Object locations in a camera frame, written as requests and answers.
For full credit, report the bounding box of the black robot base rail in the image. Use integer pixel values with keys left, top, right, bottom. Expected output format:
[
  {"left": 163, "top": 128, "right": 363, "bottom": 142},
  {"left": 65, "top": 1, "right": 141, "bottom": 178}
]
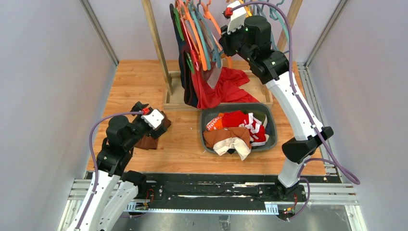
[{"left": 68, "top": 171, "right": 357, "bottom": 220}]

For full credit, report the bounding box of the red underwear white trim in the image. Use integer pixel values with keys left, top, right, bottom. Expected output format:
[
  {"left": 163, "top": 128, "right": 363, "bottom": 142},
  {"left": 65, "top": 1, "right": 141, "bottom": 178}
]
[{"left": 222, "top": 111, "right": 269, "bottom": 146}]

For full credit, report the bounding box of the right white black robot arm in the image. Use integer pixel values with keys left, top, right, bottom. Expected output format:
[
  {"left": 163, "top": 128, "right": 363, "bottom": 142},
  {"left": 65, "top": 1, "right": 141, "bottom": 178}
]
[{"left": 219, "top": 15, "right": 334, "bottom": 194}]

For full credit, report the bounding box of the brown cloth on table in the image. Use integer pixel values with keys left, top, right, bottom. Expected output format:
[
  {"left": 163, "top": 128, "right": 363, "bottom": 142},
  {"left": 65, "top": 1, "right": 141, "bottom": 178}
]
[{"left": 134, "top": 118, "right": 172, "bottom": 151}]

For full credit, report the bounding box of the teal plastic hanger pair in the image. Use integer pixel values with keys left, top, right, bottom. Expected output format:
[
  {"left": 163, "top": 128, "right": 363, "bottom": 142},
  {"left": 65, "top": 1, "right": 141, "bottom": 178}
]
[{"left": 188, "top": 0, "right": 222, "bottom": 70}]

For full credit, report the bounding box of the teal plastic clip hanger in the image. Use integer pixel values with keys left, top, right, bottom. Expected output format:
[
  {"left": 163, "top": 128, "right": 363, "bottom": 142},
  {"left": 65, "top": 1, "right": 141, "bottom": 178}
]
[{"left": 257, "top": 5, "right": 290, "bottom": 54}]

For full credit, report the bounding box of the dark green underwear in basin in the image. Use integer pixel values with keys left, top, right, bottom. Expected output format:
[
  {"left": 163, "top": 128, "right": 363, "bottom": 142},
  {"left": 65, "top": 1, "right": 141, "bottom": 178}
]
[{"left": 244, "top": 110, "right": 268, "bottom": 127}]

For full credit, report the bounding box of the pale pink underwear cream waistband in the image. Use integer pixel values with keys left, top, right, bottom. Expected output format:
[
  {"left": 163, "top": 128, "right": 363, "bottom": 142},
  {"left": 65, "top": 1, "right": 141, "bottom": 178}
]
[{"left": 203, "top": 32, "right": 222, "bottom": 89}]

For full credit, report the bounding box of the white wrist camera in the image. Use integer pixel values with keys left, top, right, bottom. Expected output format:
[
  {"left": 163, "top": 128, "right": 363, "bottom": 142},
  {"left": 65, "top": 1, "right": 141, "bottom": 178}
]
[
  {"left": 141, "top": 109, "right": 165, "bottom": 129},
  {"left": 221, "top": 0, "right": 247, "bottom": 36}
]

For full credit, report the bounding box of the wooden clothes rack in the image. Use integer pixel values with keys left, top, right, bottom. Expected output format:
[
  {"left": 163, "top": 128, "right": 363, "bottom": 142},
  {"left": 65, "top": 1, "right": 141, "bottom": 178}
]
[{"left": 141, "top": 0, "right": 304, "bottom": 111}]

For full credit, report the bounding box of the dark navy garment hanging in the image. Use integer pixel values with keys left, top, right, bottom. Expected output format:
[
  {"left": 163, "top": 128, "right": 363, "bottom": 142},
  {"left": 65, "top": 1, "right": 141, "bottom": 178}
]
[{"left": 169, "top": 3, "right": 198, "bottom": 108}]

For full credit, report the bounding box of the orange underwear in basin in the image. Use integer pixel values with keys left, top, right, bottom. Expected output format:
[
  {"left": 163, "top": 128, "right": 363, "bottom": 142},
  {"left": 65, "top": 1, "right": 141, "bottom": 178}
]
[{"left": 205, "top": 113, "right": 224, "bottom": 131}]

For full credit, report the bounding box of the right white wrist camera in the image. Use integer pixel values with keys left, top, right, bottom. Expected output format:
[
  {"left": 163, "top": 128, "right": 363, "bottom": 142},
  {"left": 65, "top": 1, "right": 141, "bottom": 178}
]
[{"left": 221, "top": 0, "right": 247, "bottom": 36}]

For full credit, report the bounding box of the brown underwear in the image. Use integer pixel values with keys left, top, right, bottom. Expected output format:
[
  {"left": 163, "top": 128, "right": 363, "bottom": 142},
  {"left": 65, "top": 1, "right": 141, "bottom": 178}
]
[{"left": 203, "top": 127, "right": 252, "bottom": 161}]

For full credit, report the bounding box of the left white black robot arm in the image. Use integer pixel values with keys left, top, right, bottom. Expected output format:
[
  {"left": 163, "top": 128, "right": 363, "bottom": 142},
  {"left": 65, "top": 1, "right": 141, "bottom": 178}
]
[{"left": 67, "top": 102, "right": 167, "bottom": 231}]

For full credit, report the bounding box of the yellow plastic clip hanger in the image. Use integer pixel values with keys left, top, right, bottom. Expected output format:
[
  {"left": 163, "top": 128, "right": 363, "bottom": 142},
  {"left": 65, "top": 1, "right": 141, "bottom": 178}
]
[{"left": 239, "top": 0, "right": 253, "bottom": 17}]

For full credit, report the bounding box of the grey plastic basin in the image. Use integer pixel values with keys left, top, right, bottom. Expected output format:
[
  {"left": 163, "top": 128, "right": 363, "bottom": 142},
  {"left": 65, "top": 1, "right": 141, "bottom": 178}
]
[{"left": 200, "top": 103, "right": 278, "bottom": 154}]

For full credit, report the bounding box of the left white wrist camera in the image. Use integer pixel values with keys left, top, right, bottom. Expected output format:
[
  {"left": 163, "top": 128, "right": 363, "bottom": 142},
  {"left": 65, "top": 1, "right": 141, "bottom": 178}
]
[{"left": 141, "top": 109, "right": 165, "bottom": 129}]

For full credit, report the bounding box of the large red garment hanging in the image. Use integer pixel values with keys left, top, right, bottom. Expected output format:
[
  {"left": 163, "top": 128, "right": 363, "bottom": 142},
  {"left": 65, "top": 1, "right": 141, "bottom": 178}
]
[{"left": 181, "top": 23, "right": 258, "bottom": 109}]

